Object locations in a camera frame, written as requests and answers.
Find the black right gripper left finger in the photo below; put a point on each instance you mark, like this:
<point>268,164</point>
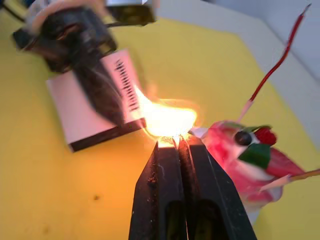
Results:
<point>160,190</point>

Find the white round plate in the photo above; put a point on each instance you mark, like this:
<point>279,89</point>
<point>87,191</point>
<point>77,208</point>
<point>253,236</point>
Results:
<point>253,215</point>

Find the thin orange birthday candle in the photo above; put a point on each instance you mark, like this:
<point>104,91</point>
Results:
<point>275,183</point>

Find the white matchbox black striker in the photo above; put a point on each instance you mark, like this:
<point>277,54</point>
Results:
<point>75,112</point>

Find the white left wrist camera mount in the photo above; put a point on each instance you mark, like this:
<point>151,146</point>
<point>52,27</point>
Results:
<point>125,6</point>

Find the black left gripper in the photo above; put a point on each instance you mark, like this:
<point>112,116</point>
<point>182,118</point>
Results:
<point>67,40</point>

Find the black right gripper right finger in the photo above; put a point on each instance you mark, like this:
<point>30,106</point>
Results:
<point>212,200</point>

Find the pink strawberry cake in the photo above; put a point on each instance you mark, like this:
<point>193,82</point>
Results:
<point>225,155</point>

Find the yellow foam mat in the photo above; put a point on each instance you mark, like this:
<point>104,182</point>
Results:
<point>75,187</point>

